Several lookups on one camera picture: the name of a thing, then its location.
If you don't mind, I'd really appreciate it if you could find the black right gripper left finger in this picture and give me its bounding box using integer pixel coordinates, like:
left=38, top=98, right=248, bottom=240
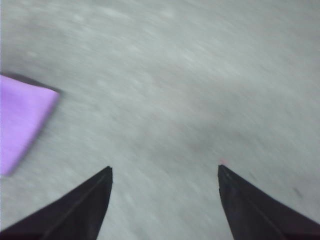
left=0, top=165, right=114, bottom=240

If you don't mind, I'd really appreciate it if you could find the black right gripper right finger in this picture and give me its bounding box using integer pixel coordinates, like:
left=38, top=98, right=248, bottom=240
left=217, top=164, right=320, bottom=240

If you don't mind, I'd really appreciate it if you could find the purple towel with grey hem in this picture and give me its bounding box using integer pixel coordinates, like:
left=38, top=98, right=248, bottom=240
left=0, top=74, right=61, bottom=176

